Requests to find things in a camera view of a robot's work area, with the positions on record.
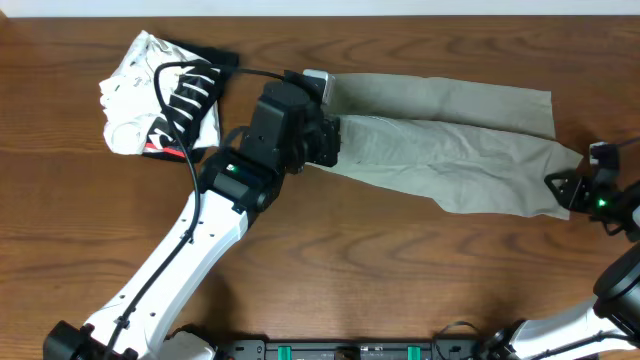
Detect black white striped garment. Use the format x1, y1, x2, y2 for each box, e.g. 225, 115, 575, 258
161, 41, 239, 162

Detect white folded garment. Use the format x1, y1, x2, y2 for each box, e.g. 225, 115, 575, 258
99, 31, 216, 161

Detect khaki green shorts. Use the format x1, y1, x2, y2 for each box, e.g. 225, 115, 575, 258
329, 73, 582, 220

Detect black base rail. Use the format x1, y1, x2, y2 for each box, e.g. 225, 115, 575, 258
214, 338, 479, 360

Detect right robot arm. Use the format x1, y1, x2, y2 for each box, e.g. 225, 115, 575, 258
478, 167, 639, 360

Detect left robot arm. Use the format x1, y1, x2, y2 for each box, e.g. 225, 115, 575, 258
43, 81, 340, 360

